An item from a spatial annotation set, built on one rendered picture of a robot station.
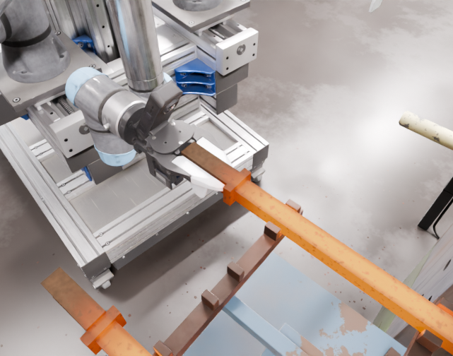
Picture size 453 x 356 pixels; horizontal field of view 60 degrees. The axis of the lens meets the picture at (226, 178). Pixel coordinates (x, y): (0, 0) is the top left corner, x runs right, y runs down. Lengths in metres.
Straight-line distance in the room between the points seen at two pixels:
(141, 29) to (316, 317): 0.59
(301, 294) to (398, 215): 1.11
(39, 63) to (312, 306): 0.79
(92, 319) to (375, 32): 2.61
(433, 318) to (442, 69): 2.26
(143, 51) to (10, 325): 1.17
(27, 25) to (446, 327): 0.92
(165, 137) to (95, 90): 0.16
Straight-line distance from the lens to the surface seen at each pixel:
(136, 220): 1.43
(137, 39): 0.75
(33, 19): 1.00
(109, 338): 0.47
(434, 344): 0.50
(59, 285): 0.49
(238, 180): 0.54
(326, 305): 0.77
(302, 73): 2.39
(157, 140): 0.60
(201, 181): 0.56
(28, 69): 1.05
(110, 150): 0.79
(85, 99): 0.72
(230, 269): 0.48
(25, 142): 1.85
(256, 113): 2.09
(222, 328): 0.74
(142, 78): 0.80
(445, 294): 0.70
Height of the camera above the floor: 1.41
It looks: 52 degrees down
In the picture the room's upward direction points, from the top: straight up
